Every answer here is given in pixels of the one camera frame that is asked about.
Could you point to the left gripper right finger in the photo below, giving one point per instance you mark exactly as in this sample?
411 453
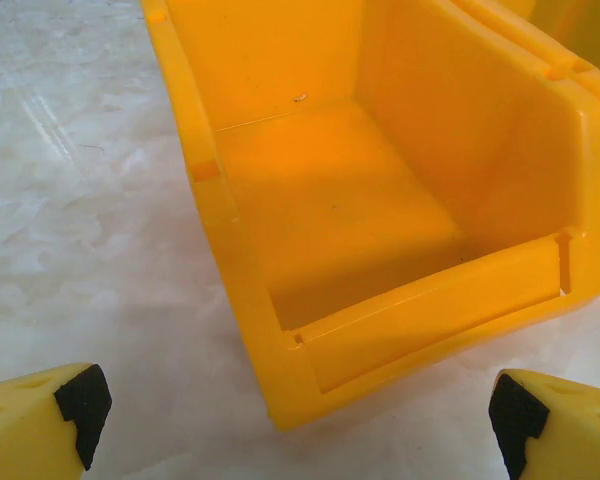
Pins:
580 440

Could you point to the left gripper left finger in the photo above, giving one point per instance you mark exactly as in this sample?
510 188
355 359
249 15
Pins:
20 435

